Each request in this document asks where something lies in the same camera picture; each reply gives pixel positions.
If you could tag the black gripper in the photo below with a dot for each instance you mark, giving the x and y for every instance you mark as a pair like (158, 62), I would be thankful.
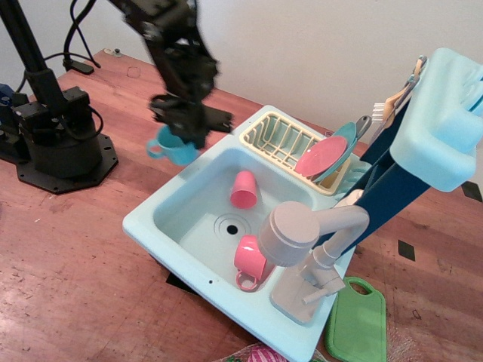
(188, 74)

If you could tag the blue plastic cup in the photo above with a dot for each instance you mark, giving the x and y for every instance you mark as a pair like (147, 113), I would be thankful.
(167, 145)

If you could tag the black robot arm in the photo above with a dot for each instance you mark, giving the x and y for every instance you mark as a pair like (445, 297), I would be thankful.
(171, 35)

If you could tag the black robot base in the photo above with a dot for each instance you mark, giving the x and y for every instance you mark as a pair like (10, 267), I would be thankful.
(58, 155)

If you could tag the light blue toy sink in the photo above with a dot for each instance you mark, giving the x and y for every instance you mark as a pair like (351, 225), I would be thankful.
(190, 226)

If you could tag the yellow dish rack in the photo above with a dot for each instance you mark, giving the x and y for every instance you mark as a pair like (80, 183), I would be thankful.
(282, 141)

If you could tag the pink plate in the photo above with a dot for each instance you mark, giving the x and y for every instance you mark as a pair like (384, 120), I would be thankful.
(321, 156)

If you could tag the teal plate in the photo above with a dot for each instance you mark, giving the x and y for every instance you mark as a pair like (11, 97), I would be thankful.
(348, 132)

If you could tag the grey toy faucet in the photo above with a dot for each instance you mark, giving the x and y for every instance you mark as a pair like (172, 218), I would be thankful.
(307, 243)

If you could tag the white dish brush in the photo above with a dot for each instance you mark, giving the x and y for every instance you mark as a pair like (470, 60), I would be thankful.
(377, 122)

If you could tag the yellow hanging utensil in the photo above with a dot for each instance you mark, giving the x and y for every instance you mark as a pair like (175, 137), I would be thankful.
(393, 102)

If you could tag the blue device at edge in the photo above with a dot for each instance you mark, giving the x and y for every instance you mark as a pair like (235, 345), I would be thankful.
(6, 94)

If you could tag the dark blue shelf posts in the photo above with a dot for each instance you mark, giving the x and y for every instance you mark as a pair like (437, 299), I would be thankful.
(387, 187)

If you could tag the pink mesh ball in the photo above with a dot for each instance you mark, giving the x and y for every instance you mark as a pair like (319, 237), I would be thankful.
(256, 353)

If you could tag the green cutting board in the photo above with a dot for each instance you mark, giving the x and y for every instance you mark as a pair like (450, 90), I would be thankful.
(356, 328)

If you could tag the pink handleless cup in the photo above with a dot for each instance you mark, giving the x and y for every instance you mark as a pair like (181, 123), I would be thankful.
(244, 190)

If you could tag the pink cup with handle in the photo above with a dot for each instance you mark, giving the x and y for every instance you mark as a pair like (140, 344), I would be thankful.
(252, 266)

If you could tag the grey utensil handle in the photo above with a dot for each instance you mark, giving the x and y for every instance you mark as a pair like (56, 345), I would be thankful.
(362, 125)

